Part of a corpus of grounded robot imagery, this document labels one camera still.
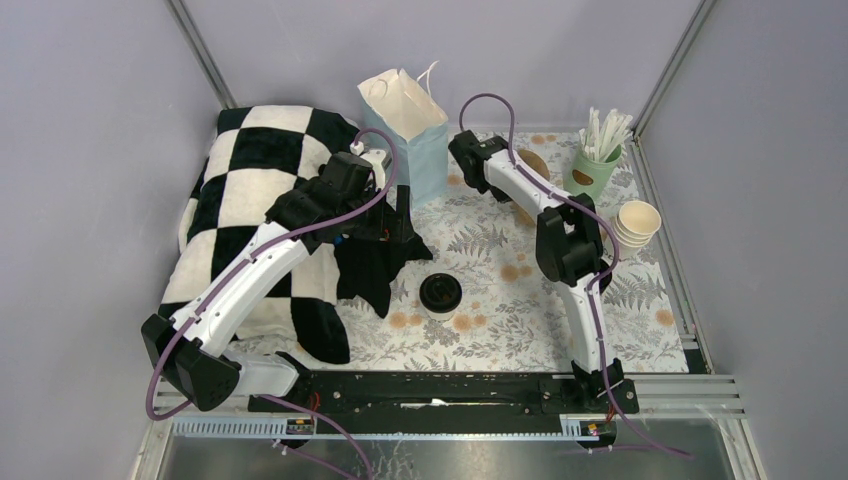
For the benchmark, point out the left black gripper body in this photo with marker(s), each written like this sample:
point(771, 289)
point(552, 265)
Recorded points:
point(375, 223)

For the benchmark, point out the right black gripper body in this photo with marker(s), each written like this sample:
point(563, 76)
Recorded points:
point(486, 186)

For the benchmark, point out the brown cardboard cup carrier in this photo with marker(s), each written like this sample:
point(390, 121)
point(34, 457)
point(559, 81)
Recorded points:
point(537, 164)

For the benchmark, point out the black plastic cup lid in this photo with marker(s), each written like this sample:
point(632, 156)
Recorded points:
point(440, 293)

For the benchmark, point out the white paper coffee cup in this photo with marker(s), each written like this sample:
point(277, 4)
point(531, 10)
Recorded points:
point(441, 316)

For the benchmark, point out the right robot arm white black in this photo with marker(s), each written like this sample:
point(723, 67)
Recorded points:
point(568, 250)

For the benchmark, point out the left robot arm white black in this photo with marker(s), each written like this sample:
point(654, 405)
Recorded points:
point(189, 349)

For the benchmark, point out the black t-shirt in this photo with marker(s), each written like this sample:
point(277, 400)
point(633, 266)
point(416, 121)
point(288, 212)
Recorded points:
point(367, 268)

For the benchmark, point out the light blue paper bag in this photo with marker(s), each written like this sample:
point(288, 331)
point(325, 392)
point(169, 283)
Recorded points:
point(403, 107)

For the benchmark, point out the green straw holder cup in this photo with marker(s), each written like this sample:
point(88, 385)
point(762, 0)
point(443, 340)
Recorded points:
point(586, 176)

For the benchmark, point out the white wrapped straws bundle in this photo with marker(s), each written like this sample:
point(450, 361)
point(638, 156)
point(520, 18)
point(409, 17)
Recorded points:
point(602, 137)

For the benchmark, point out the floral patterned table mat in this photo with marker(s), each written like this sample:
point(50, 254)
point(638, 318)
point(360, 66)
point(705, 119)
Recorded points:
point(510, 318)

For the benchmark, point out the black white checkered blanket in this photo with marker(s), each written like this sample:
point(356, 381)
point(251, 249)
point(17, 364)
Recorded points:
point(258, 154)

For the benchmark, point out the stack of white paper cups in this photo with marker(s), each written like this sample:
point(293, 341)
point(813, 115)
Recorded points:
point(633, 226)

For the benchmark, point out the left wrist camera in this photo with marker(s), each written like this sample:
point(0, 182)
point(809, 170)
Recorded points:
point(380, 160)

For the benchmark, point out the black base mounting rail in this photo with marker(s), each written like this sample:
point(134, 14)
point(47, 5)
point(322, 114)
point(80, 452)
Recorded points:
point(408, 402)

